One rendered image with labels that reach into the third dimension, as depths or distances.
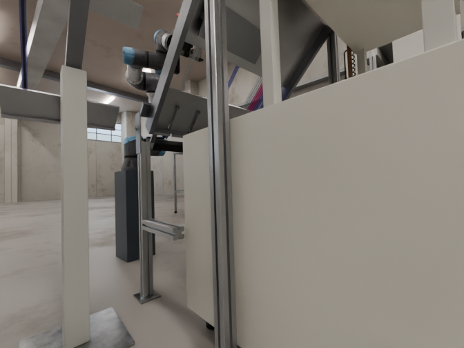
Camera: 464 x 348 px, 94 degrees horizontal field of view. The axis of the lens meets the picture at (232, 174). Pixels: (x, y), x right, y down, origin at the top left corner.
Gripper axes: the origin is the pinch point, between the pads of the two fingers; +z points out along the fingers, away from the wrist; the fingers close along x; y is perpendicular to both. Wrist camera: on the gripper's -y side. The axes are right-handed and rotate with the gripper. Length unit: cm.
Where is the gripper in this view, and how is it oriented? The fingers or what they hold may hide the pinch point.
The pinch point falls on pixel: (192, 57)
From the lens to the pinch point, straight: 98.8
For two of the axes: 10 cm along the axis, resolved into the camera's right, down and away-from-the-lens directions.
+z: 5.7, 5.4, -6.2
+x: 7.4, 0.0, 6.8
